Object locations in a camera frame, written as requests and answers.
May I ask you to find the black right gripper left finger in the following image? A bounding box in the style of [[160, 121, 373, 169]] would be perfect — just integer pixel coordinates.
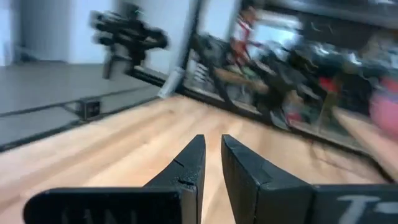
[[22, 134, 206, 224]]

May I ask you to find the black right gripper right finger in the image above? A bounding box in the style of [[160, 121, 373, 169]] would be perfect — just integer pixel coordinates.
[[221, 134, 398, 224]]

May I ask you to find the wooden shelf with black legs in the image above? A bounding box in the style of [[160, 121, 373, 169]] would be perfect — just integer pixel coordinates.
[[331, 105, 398, 183]]

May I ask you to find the small black floor box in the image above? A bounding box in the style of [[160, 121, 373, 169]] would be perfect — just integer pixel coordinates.
[[76, 97, 102, 121]]

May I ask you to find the large pink bowl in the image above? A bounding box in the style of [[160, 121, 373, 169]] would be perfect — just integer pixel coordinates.
[[369, 77, 398, 139]]

